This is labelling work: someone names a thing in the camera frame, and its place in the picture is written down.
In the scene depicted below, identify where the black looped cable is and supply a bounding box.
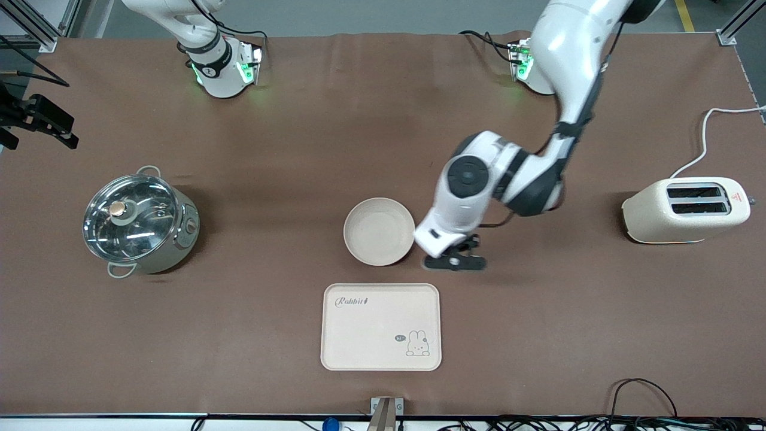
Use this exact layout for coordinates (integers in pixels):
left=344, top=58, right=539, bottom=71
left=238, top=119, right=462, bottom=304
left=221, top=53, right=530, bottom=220
left=609, top=378, right=679, bottom=420

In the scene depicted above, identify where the cream round plate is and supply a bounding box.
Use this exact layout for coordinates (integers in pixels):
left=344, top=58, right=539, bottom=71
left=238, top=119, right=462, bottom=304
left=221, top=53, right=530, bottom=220
left=343, top=198, right=416, bottom=268

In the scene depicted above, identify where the white toaster power cable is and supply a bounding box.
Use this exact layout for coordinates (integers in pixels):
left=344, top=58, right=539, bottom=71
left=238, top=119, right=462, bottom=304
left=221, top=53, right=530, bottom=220
left=669, top=106, right=766, bottom=180

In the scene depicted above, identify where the aluminium frame profile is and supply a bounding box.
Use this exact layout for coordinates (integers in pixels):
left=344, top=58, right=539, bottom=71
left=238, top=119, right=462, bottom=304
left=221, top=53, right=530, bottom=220
left=715, top=0, right=766, bottom=46
left=0, top=0, right=82, bottom=53

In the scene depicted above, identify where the glass pot lid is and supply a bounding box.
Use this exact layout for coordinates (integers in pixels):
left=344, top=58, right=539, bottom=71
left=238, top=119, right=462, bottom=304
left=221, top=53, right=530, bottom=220
left=83, top=174, right=181, bottom=263

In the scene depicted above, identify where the black arm base cable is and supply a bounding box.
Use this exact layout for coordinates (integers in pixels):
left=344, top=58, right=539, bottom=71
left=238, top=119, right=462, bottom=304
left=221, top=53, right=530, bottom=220
left=459, top=29, right=516, bottom=64
left=190, top=0, right=268, bottom=45

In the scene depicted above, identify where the grey electric cooking pot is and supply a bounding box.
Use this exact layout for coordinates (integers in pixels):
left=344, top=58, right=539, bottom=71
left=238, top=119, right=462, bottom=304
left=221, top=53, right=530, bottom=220
left=83, top=165, right=201, bottom=280

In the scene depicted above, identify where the brown table cover cloth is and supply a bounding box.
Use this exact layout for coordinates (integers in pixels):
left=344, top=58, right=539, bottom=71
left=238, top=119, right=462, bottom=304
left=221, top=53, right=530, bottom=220
left=0, top=31, right=766, bottom=417

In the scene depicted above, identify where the cream rabbit print tray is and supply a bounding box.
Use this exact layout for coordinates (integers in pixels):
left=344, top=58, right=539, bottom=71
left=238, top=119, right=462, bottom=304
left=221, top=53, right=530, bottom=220
left=321, top=283, right=442, bottom=372

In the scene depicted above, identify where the black cable bundle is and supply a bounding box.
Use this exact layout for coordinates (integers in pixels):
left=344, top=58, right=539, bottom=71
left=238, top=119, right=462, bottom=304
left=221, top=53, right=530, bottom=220
left=437, top=415, right=766, bottom=431

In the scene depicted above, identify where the cream two-slot toaster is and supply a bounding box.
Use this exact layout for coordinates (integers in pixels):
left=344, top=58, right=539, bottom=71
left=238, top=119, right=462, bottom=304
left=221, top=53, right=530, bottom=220
left=621, top=177, right=752, bottom=245

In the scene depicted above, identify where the metal table edge bracket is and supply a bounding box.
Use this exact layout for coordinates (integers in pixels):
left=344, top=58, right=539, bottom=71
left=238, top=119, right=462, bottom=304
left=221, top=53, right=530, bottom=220
left=370, top=397, right=405, bottom=431

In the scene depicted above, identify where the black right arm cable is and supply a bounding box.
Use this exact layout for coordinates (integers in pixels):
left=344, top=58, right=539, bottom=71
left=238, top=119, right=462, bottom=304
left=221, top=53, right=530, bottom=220
left=0, top=35, right=71, bottom=88

